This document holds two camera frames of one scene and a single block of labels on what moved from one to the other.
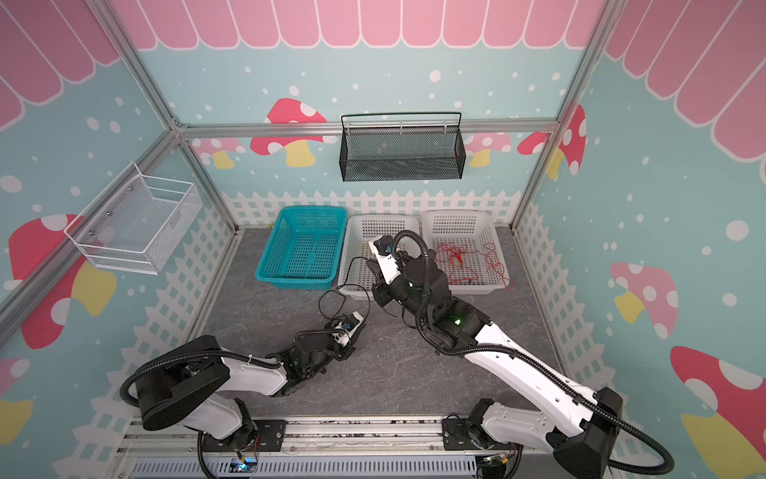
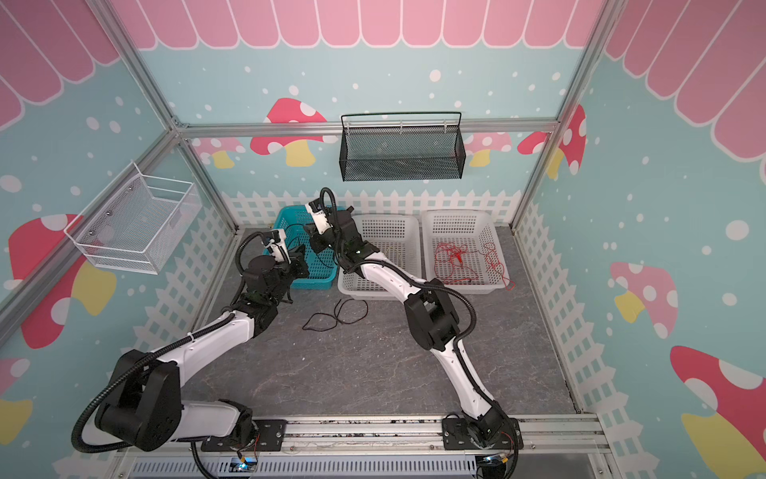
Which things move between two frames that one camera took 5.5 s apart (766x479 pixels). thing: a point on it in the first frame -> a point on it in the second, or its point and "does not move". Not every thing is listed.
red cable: [493, 262] does not move
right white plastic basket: [467, 248] does not move
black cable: [358, 285] -> [320, 313]
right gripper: [386, 290] -> [321, 238]
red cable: [454, 256] does not move
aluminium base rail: [399, 447] does not move
